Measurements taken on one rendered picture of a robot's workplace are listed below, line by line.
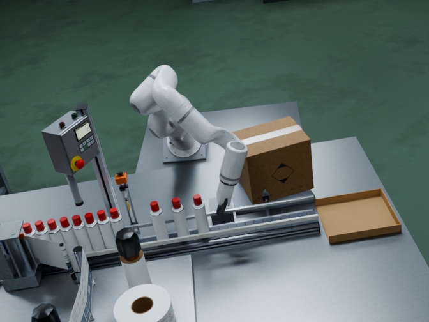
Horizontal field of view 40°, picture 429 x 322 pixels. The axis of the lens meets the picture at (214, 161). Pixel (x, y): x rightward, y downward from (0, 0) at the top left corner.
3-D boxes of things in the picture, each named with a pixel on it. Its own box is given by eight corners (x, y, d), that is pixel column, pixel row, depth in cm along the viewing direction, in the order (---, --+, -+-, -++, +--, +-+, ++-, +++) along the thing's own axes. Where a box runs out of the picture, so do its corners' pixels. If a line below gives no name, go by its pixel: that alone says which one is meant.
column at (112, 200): (115, 239, 266) (75, 110, 230) (116, 234, 270) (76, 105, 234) (126, 238, 266) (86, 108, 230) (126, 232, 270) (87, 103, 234)
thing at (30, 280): (5, 291, 240) (-17, 244, 227) (12, 269, 251) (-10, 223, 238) (39, 286, 240) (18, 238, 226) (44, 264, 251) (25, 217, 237)
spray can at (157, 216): (157, 245, 251) (147, 207, 240) (157, 237, 255) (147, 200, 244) (169, 243, 251) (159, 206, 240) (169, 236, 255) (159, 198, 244)
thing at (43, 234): (46, 264, 252) (30, 227, 240) (48, 256, 256) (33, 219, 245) (58, 262, 251) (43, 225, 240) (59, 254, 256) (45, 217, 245)
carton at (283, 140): (253, 206, 269) (246, 157, 254) (237, 179, 288) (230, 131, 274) (314, 188, 273) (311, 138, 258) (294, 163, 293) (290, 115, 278)
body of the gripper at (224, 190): (219, 169, 241) (213, 191, 247) (221, 183, 233) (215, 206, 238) (237, 172, 243) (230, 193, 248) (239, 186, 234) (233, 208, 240)
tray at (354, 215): (329, 243, 244) (329, 236, 241) (315, 206, 266) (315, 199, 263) (401, 231, 243) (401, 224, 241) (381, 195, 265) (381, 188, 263)
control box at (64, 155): (55, 172, 235) (40, 131, 225) (83, 149, 247) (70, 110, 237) (73, 176, 230) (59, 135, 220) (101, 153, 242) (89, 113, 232)
